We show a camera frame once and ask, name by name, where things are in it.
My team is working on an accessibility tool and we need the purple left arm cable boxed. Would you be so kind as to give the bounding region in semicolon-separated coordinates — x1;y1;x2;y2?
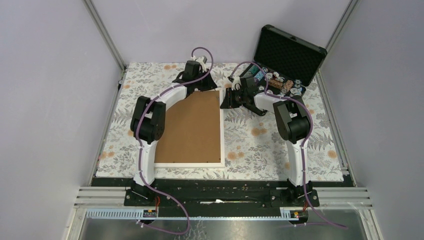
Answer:
135;46;215;236

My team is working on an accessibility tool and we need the white picture frame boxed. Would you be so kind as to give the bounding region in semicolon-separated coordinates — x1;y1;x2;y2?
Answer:
154;88;225;168

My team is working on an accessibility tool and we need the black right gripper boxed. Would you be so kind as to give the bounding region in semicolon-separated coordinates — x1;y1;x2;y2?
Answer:
219;88;247;110

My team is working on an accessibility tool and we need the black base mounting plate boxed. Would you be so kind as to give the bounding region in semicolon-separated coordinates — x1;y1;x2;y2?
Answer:
78;178;352;218

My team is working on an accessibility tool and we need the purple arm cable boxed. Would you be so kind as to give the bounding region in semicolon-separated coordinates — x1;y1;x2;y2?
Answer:
135;46;215;236
228;61;349;231

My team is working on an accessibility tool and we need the black poker chip case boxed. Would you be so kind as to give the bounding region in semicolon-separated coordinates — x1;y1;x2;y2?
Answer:
240;24;328;97

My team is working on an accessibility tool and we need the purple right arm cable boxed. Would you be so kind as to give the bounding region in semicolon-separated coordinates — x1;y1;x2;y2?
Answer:
228;61;349;231

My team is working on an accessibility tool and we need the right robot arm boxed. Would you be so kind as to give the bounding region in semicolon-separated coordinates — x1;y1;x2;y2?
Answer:
220;76;313;206

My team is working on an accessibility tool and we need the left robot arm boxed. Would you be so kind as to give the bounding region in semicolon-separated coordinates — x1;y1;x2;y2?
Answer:
130;56;217;206

